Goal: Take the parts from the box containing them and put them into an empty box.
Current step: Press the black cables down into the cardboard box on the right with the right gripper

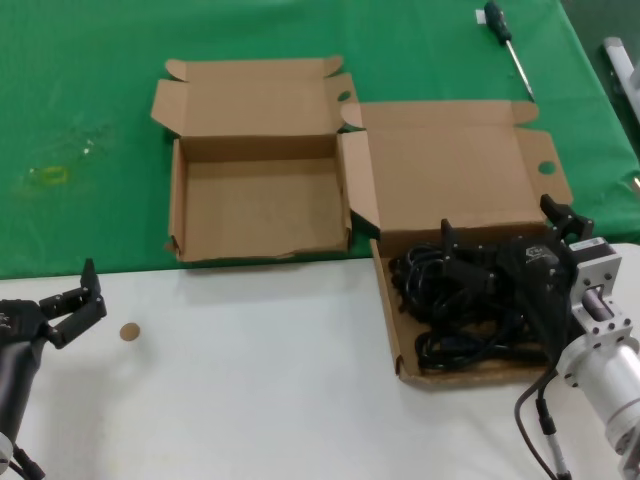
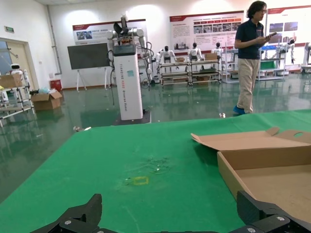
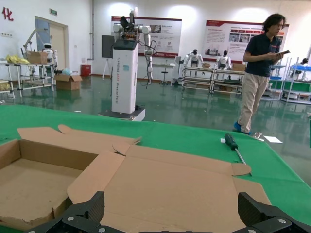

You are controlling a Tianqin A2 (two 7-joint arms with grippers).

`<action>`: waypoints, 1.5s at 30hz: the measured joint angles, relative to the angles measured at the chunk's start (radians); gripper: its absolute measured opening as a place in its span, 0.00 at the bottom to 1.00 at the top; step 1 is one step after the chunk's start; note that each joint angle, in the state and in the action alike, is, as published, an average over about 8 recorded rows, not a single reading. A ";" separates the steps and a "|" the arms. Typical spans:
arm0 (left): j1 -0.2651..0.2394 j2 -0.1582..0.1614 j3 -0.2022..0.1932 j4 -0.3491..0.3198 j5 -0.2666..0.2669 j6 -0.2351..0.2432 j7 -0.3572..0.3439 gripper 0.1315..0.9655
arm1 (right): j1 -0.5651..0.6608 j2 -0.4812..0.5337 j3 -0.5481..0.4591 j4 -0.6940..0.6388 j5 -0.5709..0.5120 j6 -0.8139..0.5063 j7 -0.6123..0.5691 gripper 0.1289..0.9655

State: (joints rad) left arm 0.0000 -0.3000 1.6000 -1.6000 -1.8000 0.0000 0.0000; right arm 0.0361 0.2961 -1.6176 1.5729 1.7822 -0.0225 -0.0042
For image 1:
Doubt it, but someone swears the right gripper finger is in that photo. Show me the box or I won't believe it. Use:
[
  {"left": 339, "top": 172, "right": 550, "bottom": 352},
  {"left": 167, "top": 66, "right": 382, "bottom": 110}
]
[
  {"left": 439, "top": 218, "right": 499, "bottom": 297},
  {"left": 539, "top": 193, "right": 596, "bottom": 245}
]

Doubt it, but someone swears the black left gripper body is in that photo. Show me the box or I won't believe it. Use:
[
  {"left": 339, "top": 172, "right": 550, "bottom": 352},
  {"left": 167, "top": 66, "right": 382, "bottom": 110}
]
[{"left": 0, "top": 298, "right": 54, "bottom": 437}]

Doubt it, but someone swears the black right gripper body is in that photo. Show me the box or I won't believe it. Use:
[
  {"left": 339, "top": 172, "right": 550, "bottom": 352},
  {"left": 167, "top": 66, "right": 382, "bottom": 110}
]
[{"left": 493, "top": 233, "right": 577, "bottom": 364}]

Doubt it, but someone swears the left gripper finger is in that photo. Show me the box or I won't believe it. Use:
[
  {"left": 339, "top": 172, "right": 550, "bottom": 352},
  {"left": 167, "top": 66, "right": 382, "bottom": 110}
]
[{"left": 38, "top": 258, "right": 108, "bottom": 350}]

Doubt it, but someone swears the empty open cardboard box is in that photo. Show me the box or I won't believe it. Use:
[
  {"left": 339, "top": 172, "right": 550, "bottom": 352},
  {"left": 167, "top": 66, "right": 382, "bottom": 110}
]
[{"left": 150, "top": 54, "right": 359, "bottom": 264}]

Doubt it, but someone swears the green table cloth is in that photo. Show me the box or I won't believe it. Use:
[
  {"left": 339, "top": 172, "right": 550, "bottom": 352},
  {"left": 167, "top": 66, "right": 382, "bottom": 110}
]
[{"left": 0, "top": 0, "right": 640, "bottom": 280}]

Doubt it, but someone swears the black power cable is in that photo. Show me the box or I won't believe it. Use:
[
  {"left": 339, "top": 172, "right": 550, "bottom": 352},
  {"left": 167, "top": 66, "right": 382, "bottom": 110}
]
[
  {"left": 429, "top": 292, "right": 531, "bottom": 331},
  {"left": 389, "top": 245, "right": 451, "bottom": 314},
  {"left": 414, "top": 327, "right": 551, "bottom": 374}
]

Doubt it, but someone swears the cardboard box holding cables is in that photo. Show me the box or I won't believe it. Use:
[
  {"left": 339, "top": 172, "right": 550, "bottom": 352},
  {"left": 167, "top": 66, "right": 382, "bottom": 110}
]
[{"left": 337, "top": 99, "right": 575, "bottom": 389}]

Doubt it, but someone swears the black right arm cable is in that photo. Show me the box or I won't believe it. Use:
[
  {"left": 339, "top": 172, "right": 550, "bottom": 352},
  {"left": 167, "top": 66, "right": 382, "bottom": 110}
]
[{"left": 513, "top": 367, "right": 561, "bottom": 480}]

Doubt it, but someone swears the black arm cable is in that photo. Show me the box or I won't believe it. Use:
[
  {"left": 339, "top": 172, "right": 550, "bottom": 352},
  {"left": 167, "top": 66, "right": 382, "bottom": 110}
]
[
  {"left": 8, "top": 443, "right": 46, "bottom": 480},
  {"left": 513, "top": 367, "right": 561, "bottom": 480}
]

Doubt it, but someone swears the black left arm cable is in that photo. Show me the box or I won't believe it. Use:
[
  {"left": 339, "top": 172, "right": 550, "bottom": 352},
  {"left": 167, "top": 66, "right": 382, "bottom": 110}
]
[{"left": 8, "top": 443, "right": 46, "bottom": 480}]

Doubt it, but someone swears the grey-plug right arm cable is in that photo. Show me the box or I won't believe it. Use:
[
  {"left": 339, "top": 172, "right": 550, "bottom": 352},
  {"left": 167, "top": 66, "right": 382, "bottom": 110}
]
[{"left": 535, "top": 384, "right": 572, "bottom": 480}]

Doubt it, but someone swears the grey metal frame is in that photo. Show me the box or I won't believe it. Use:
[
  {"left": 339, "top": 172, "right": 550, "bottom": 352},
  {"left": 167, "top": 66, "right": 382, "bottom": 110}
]
[{"left": 602, "top": 36, "right": 640, "bottom": 126}]

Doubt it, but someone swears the green-handled screwdriver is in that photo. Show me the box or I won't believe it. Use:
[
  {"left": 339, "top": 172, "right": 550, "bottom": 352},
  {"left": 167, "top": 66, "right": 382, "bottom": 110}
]
[{"left": 483, "top": 0, "right": 536, "bottom": 101}]

